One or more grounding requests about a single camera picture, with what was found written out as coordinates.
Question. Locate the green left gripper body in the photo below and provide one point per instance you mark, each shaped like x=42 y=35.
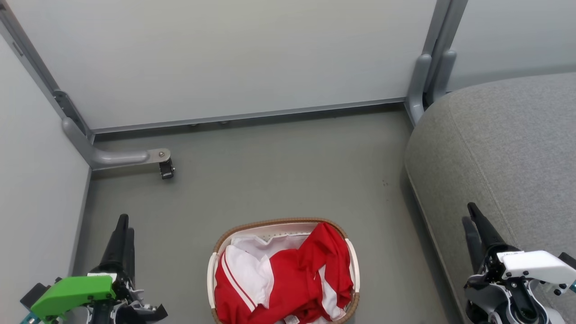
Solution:
x=72 y=292

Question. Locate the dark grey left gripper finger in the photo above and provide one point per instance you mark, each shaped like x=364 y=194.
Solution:
x=131 y=252
x=118 y=247

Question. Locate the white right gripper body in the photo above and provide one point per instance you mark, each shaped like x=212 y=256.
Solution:
x=535 y=265

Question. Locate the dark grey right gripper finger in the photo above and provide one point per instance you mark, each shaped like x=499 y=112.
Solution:
x=473 y=247
x=490 y=238

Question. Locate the red and white shirt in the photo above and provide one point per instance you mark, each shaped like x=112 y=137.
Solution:
x=292 y=279

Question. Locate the grey fabric sofa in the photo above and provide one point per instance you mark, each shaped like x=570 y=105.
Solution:
x=495 y=148

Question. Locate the white wicker-rimmed laundry basket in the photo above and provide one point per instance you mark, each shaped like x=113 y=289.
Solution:
x=211 y=274

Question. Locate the black caster wheel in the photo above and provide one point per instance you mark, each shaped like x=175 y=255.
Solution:
x=167 y=170

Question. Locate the long grey partition foot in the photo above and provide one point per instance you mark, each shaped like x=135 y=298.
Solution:
x=112 y=157

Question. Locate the white fabric basket liner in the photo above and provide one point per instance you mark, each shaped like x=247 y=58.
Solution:
x=252 y=246

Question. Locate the short grey rounded partition foot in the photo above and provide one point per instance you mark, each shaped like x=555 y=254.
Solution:
x=417 y=85
x=443 y=74

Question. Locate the grey partition base rail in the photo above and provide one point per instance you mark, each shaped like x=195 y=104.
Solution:
x=252 y=115

